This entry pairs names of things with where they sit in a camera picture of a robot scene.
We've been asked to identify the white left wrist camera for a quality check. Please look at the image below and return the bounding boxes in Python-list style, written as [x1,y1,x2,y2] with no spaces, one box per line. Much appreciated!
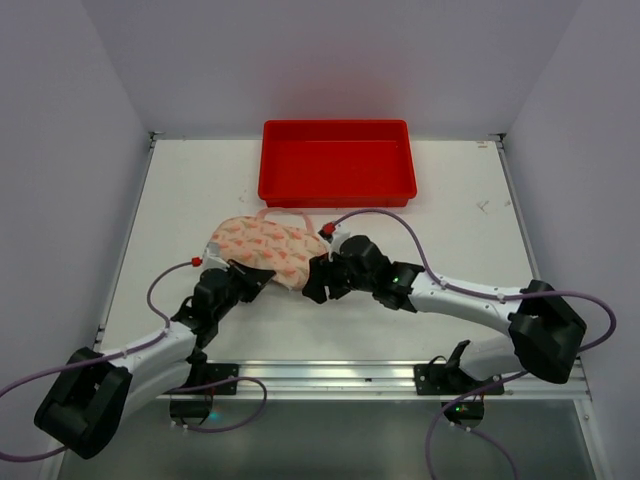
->
[191,242,229,270]

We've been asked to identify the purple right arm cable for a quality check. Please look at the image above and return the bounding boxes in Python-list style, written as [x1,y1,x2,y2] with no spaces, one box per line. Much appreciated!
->
[424,208,617,480]

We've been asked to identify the floral mesh laundry bag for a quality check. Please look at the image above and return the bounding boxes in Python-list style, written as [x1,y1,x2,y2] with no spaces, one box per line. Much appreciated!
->
[208,208,328,291]

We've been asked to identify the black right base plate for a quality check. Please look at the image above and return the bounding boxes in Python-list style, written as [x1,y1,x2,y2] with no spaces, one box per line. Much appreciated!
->
[413,353,504,396]

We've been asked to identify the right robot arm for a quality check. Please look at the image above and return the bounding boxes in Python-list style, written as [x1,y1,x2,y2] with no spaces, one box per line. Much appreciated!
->
[302,235,586,384]

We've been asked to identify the aluminium mounting rail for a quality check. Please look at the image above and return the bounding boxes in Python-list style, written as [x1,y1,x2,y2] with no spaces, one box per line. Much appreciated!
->
[154,357,586,401]

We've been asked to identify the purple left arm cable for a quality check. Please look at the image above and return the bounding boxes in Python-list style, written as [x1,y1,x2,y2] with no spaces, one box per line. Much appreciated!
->
[0,257,269,462]

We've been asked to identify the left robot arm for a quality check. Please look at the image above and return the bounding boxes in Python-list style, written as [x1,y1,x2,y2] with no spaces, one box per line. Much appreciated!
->
[34,262,275,459]

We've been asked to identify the red plastic tray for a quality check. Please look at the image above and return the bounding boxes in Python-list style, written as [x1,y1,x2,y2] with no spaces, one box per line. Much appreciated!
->
[257,119,418,208]

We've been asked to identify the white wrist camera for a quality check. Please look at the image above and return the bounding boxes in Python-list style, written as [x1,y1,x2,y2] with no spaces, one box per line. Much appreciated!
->
[191,242,229,270]
[318,222,351,255]

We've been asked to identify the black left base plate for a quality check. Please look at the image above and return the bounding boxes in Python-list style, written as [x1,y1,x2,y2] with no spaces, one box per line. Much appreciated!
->
[200,363,240,396]

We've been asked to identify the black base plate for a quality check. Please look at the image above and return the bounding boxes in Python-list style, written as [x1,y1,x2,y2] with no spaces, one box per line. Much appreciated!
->
[200,363,240,396]
[413,353,504,396]

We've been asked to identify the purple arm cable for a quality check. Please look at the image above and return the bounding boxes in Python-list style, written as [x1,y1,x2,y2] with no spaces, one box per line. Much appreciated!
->
[0,257,269,462]
[424,208,617,480]

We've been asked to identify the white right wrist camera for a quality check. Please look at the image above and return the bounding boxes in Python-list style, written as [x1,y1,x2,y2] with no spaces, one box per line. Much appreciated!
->
[318,222,351,255]

